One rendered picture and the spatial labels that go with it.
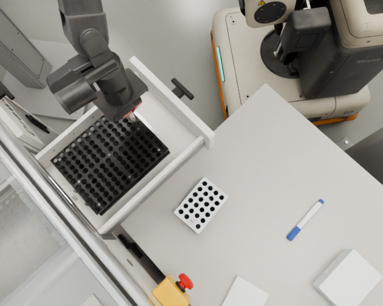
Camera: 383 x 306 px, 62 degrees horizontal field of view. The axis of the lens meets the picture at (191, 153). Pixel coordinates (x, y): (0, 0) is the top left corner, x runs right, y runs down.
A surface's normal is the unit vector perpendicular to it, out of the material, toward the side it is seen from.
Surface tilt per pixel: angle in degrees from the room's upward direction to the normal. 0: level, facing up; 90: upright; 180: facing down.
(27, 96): 5
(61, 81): 58
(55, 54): 5
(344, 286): 0
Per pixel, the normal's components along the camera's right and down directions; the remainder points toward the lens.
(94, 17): 0.47, 0.53
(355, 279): -0.04, -0.25
